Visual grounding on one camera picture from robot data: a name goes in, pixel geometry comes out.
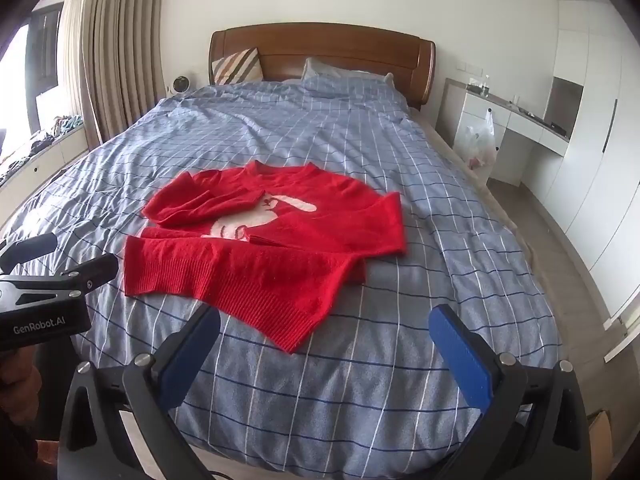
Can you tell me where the pile of clothes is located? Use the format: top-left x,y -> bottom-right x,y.
0,114 -> 84,181

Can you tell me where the beige pleated curtain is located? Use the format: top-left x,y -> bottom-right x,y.
81,0 -> 167,148

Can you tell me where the dark framed window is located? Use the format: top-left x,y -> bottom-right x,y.
0,2 -> 67,161

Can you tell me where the blue checked pillow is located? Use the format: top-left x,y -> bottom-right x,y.
301,56 -> 396,97

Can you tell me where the white desk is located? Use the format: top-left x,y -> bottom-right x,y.
434,77 -> 572,187

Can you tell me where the white window bench cabinet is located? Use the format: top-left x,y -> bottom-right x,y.
0,124 -> 92,228

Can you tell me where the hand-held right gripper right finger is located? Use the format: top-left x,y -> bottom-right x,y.
428,303 -> 594,480

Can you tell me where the red knitted sweater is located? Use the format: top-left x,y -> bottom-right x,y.
123,160 -> 406,355

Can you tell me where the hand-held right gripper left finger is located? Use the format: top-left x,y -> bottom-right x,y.
59,304 -> 221,480

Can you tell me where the cardboard box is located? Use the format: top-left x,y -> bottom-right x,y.
585,408 -> 615,444

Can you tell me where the blue checked duvet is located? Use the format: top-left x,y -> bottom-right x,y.
0,77 -> 563,480

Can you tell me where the striped cushion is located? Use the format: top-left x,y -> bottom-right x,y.
211,48 -> 263,86

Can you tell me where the wooden headboard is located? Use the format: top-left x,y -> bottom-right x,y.
208,22 -> 437,111

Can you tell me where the white wardrobe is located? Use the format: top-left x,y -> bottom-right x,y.
542,0 -> 640,322

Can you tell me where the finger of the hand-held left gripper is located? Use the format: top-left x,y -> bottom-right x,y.
0,232 -> 59,272
56,253 -> 120,296

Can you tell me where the clear plastic bag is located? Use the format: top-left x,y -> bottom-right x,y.
457,109 -> 499,172

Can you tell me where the clear bottle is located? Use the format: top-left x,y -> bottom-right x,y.
467,73 -> 494,97

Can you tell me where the sheer white curtain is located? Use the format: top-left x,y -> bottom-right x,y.
59,0 -> 90,128

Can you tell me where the person's left hand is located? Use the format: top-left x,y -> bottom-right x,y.
0,351 -> 44,405

